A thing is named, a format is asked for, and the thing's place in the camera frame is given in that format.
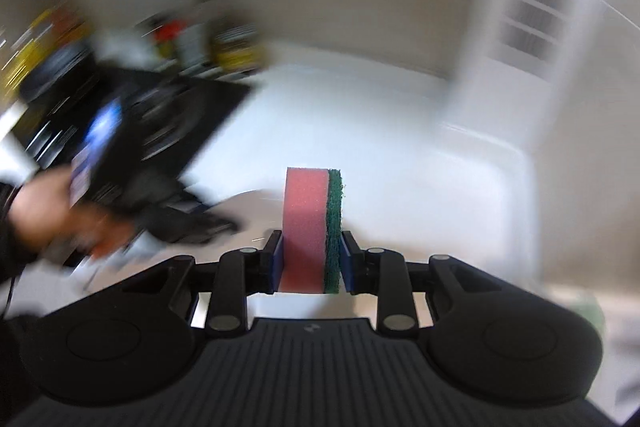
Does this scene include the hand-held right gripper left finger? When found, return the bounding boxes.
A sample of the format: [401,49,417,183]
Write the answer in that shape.
[120,230,284,339]

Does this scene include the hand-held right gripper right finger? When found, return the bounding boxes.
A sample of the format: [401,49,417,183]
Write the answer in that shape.
[339,230,502,339]

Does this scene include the blurry yellow packets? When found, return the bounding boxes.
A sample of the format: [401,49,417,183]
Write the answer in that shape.
[0,4,88,80]

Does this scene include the blurry green object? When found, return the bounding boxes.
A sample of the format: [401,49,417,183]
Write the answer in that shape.
[572,296,607,335]

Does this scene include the pink and green sponge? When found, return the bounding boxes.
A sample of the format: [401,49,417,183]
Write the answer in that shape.
[277,166,348,295]

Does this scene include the person's left hand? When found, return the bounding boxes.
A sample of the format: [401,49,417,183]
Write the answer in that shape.
[7,167,143,259]

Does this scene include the red seasoning jar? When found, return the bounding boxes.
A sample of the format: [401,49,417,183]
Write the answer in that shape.
[152,18,188,58]

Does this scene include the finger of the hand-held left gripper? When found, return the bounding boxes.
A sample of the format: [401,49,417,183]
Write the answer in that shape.
[170,209,241,244]

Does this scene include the white bowl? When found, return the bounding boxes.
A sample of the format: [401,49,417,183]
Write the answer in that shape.
[197,188,283,258]

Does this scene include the person's left forearm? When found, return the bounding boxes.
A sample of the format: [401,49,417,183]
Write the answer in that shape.
[0,183,25,270]

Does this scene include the black induction cooktop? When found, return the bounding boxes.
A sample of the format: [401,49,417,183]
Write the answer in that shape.
[20,49,252,188]

